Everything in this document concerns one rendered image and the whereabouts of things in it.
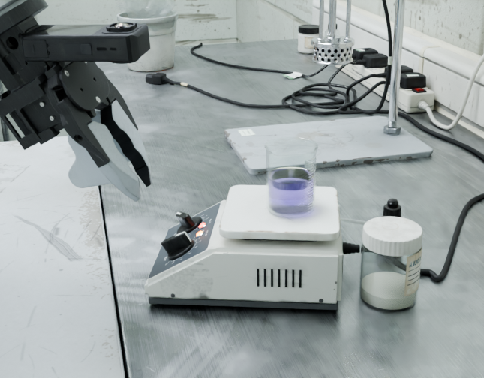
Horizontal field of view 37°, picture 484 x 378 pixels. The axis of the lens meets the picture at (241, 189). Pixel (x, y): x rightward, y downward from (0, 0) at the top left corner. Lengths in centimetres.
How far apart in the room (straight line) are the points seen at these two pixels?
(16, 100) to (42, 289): 22
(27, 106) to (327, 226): 31
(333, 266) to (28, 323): 31
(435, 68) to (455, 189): 41
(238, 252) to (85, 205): 35
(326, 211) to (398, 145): 46
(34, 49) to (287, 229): 29
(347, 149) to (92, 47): 58
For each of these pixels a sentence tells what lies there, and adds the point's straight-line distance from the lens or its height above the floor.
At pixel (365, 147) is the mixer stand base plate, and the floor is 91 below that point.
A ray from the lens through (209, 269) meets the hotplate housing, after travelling 73.
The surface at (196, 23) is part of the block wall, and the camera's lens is 319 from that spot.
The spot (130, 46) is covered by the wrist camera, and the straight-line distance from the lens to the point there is 67.
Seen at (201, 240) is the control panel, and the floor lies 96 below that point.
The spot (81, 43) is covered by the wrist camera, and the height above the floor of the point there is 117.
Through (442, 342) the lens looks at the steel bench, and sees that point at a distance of 73.
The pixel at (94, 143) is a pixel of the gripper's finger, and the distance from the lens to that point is 69.
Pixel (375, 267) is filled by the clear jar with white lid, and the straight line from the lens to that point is 74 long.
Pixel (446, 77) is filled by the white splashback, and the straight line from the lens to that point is 139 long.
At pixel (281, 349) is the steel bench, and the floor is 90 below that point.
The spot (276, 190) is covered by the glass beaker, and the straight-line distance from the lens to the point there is 73.
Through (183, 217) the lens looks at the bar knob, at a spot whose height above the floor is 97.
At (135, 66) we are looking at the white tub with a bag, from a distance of 174.
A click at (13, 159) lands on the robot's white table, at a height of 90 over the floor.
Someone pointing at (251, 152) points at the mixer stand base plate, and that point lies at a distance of 115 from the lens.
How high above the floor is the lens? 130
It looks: 23 degrees down
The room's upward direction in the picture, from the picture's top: 1 degrees counter-clockwise
